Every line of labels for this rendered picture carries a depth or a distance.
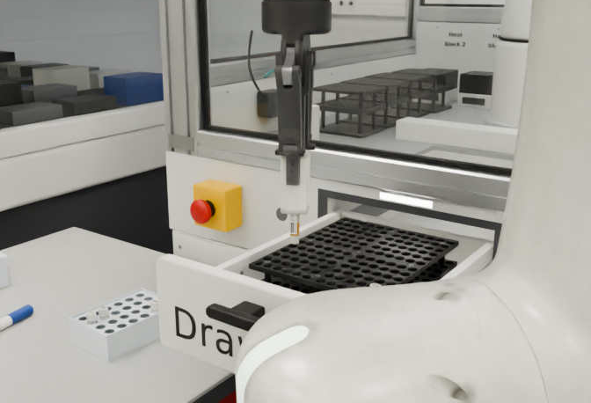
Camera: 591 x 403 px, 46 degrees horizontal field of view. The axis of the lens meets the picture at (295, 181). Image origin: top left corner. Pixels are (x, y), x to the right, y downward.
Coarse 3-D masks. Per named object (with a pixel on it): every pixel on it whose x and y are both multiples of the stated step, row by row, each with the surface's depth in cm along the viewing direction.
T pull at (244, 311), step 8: (216, 304) 71; (240, 304) 71; (248, 304) 71; (256, 304) 71; (208, 312) 71; (216, 312) 70; (224, 312) 69; (232, 312) 69; (240, 312) 69; (248, 312) 69; (256, 312) 70; (264, 312) 71; (224, 320) 70; (232, 320) 69; (240, 320) 68; (248, 320) 68; (256, 320) 67; (240, 328) 69; (248, 328) 68
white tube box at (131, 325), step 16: (112, 304) 98; (128, 304) 98; (144, 304) 98; (80, 320) 93; (96, 320) 93; (112, 320) 93; (128, 320) 93; (144, 320) 93; (80, 336) 92; (96, 336) 90; (112, 336) 89; (128, 336) 91; (144, 336) 93; (96, 352) 91; (112, 352) 89; (128, 352) 92
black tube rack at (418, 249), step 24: (312, 240) 92; (336, 240) 92; (360, 240) 92; (384, 240) 92; (408, 240) 92; (432, 240) 92; (288, 264) 85; (312, 264) 85; (336, 264) 84; (360, 264) 85; (384, 264) 84; (408, 264) 84; (432, 264) 86; (456, 264) 93; (288, 288) 85; (312, 288) 85
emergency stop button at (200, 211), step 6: (192, 204) 112; (198, 204) 111; (204, 204) 111; (192, 210) 112; (198, 210) 111; (204, 210) 111; (210, 210) 111; (192, 216) 113; (198, 216) 112; (204, 216) 111; (210, 216) 112; (198, 222) 112; (204, 222) 112
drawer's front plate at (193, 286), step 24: (168, 264) 78; (192, 264) 77; (168, 288) 79; (192, 288) 77; (216, 288) 74; (240, 288) 72; (264, 288) 71; (168, 312) 80; (192, 312) 78; (168, 336) 81; (216, 336) 76; (240, 336) 74; (216, 360) 77
